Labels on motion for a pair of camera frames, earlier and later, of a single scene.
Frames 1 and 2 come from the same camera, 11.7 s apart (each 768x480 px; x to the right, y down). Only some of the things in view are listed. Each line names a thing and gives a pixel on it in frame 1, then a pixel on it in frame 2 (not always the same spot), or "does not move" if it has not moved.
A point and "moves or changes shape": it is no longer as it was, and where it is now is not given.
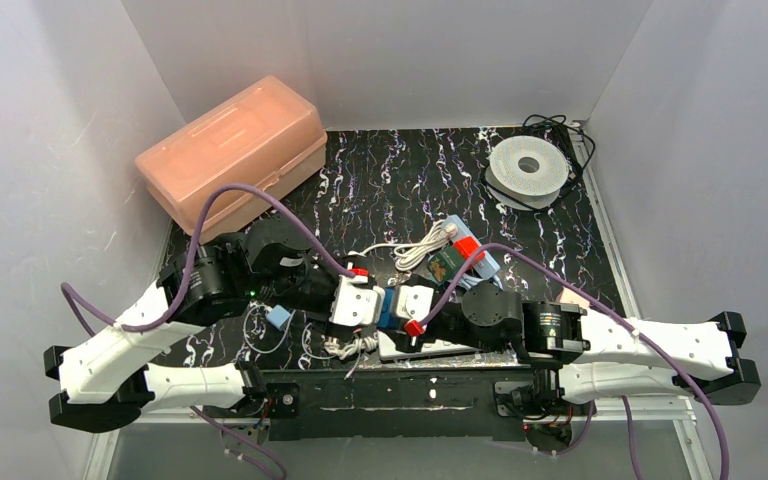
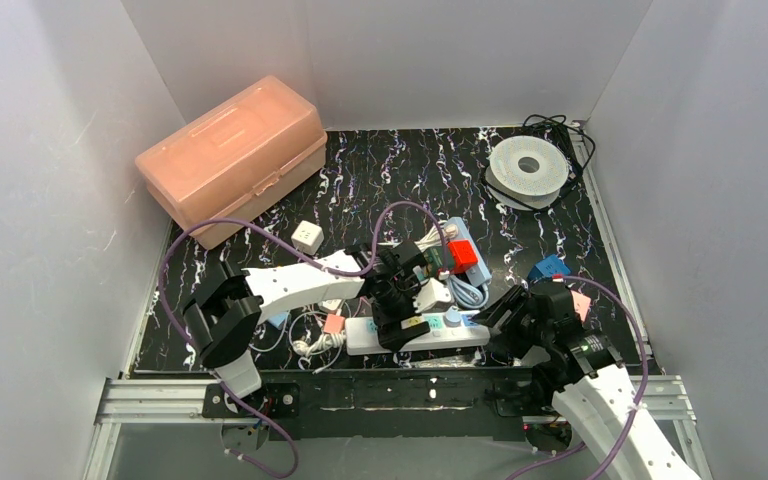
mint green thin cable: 305,350 to 280,343
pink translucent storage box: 267,138 does not move
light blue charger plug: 278,317 does not move
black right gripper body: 445,316 to 513,316
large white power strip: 389,350 moves or changes shape
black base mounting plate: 400,404 does not move
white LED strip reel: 530,168 does not move
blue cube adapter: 389,318 moves or changes shape
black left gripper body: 317,287 to 393,312
